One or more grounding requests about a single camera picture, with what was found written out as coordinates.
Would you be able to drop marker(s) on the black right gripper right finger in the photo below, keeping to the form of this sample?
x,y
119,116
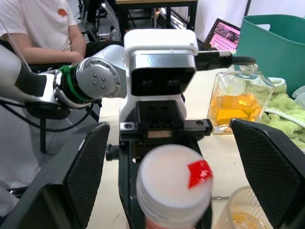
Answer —
x,y
269,167

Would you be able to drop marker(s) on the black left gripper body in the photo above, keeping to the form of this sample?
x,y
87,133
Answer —
x,y
157,126

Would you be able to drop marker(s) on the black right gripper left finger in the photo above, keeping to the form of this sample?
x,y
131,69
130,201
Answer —
x,y
59,186

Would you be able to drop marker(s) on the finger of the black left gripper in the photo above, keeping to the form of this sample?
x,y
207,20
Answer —
x,y
205,220
126,181

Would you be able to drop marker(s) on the pink juice bottle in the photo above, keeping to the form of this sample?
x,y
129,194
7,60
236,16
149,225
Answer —
x,y
166,225

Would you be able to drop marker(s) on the white juice bottle cap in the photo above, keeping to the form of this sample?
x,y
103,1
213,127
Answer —
x,y
166,181

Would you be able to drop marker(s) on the ribbed clear drinking glass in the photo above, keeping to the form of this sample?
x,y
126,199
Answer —
x,y
240,212

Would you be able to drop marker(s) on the square glass bottle orange liquid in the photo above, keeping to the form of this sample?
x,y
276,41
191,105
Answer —
x,y
238,107

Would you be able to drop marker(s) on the light green towel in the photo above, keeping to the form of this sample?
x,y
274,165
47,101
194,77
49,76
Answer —
x,y
283,107

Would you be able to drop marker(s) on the clear plastic container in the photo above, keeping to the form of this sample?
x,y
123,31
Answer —
x,y
299,95

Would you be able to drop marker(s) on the green zip tie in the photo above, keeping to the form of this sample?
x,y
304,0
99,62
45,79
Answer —
x,y
71,86

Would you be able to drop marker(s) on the open black laptop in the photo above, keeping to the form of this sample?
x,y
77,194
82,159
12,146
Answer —
x,y
224,35

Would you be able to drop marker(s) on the teal plastic basket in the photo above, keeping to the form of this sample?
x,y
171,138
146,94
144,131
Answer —
x,y
271,47

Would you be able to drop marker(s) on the person in white shirt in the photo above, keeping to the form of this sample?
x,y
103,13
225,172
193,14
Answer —
x,y
35,26

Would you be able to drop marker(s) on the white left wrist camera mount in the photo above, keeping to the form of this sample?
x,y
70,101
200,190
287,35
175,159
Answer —
x,y
162,40

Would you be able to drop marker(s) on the black metal frame table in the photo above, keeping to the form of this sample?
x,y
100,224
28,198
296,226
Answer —
x,y
157,14

